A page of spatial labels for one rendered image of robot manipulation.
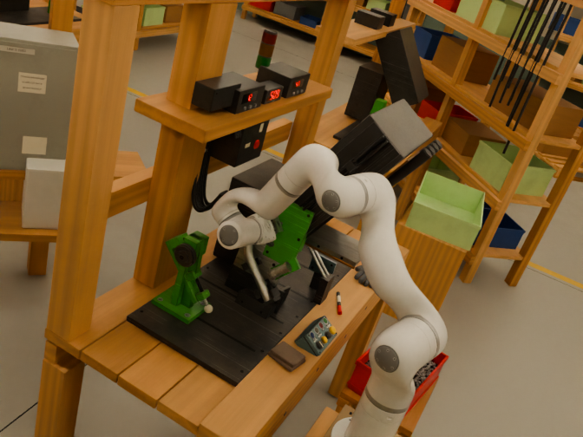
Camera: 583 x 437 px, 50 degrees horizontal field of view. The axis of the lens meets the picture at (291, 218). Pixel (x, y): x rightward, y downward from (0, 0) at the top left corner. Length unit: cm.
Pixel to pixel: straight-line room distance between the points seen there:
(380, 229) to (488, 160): 330
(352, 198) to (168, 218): 76
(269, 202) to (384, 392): 58
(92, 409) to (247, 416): 129
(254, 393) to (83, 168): 79
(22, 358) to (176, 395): 146
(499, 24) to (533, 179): 117
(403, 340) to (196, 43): 99
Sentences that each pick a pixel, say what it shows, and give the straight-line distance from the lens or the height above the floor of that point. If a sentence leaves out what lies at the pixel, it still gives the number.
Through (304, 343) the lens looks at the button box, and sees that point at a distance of 207.
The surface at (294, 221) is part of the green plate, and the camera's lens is 210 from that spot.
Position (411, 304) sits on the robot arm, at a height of 137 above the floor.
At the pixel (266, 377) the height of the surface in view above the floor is 90.
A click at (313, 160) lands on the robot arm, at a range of 159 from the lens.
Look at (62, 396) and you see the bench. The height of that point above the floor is 66.
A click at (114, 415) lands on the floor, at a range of 297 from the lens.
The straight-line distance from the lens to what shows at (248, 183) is 223.
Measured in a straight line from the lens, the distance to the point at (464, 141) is 514.
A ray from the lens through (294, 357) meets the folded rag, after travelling 199.
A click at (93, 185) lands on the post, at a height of 140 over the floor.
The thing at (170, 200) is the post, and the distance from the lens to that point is 201.
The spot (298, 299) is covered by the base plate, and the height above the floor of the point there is 90.
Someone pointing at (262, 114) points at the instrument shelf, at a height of 153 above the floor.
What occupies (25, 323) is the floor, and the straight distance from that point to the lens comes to 338.
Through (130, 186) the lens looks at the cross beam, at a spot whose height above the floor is 127.
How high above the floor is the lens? 217
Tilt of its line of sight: 27 degrees down
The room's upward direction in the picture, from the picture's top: 17 degrees clockwise
